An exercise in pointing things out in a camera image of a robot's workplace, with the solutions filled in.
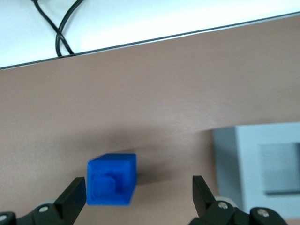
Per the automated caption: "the blue plastic insert part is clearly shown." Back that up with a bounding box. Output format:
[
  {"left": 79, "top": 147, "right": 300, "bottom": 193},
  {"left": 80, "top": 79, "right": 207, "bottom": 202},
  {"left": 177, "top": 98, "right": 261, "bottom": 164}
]
[{"left": 86, "top": 153, "right": 137, "bottom": 207}]

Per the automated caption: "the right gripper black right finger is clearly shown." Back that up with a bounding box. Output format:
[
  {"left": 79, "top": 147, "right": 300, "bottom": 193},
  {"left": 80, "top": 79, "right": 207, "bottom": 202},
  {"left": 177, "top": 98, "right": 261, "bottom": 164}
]
[{"left": 189, "top": 175, "right": 253, "bottom": 225}]

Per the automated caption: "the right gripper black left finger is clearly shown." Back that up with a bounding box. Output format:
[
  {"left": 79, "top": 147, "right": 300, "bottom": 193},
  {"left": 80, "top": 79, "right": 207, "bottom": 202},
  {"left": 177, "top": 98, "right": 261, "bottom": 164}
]
[{"left": 17, "top": 177, "right": 86, "bottom": 225}]

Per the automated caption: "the brown table cover sheet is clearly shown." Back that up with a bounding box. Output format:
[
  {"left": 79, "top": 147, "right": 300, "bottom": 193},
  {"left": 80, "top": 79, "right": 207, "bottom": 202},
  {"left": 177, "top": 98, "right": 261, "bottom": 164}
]
[{"left": 0, "top": 16, "right": 300, "bottom": 225}]

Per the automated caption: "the gray base block with recess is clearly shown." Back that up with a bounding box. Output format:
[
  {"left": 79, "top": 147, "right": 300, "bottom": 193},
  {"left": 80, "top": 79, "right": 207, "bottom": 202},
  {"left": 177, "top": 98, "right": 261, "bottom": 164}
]
[{"left": 212, "top": 121, "right": 300, "bottom": 213}]

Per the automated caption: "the black looped cable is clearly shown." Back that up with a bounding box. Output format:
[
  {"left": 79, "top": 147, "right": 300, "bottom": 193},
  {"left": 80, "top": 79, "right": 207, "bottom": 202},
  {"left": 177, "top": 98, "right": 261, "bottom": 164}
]
[{"left": 30, "top": 0, "right": 83, "bottom": 57}]

